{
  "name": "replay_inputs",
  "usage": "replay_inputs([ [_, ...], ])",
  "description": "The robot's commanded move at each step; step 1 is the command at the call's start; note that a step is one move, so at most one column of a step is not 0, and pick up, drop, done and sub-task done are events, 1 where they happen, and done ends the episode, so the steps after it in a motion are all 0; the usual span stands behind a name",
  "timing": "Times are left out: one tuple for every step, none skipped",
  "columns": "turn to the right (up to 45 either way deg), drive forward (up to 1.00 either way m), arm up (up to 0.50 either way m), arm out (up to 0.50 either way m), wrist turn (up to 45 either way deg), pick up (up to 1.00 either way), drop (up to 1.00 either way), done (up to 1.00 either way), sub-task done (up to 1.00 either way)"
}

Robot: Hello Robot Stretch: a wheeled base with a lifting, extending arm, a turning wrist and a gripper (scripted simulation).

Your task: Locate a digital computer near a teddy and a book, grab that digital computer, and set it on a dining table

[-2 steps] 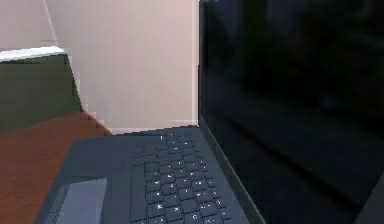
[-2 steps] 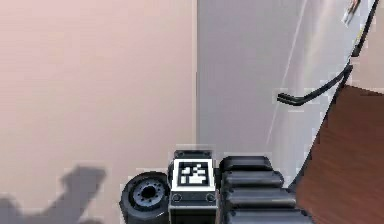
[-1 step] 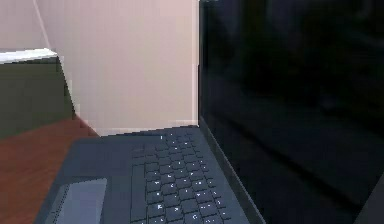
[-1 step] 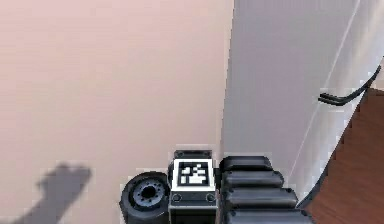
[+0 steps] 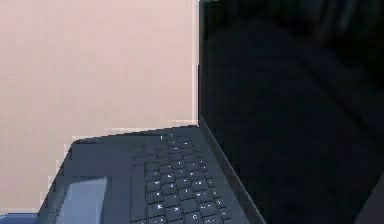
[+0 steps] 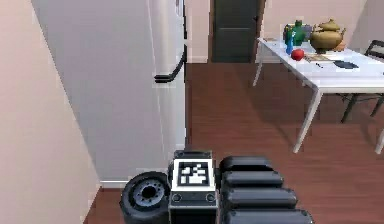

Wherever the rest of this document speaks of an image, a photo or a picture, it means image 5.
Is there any black open laptop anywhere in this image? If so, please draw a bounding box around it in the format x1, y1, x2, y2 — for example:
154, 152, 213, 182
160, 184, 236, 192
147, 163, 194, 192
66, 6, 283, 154
34, 0, 384, 224

